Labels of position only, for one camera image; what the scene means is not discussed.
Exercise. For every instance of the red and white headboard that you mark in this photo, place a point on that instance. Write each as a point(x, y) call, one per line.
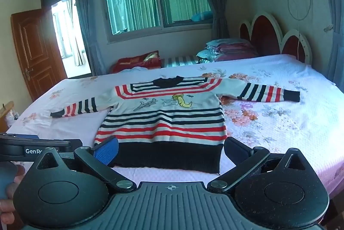
point(264, 34)

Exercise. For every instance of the grey striped pillow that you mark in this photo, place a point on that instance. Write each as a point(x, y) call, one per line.
point(180, 61)

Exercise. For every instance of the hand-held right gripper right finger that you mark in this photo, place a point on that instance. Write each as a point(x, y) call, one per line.
point(239, 150)

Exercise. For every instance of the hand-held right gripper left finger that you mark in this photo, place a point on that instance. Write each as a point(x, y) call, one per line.
point(106, 151)

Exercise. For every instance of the person's left hand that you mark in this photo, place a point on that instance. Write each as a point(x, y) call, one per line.
point(18, 173)

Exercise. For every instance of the floral white bed sheet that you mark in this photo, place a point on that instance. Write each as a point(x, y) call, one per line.
point(268, 79)

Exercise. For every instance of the blue item on windowsill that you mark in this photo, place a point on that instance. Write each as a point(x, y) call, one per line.
point(203, 16)

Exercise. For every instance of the stack of folded bedding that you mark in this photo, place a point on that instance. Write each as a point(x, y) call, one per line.
point(228, 50)

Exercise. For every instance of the light blue cloth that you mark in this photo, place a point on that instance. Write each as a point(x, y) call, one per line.
point(135, 69)

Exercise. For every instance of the wooden furniture piece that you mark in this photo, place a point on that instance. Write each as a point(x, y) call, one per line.
point(5, 112)

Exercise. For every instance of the red patterned pillow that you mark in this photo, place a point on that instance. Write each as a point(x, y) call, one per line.
point(137, 61)

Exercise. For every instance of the striped cartoon print sweater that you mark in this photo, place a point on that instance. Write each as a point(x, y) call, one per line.
point(161, 120)

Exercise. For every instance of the brown wooden door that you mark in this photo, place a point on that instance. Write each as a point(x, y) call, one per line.
point(35, 52)

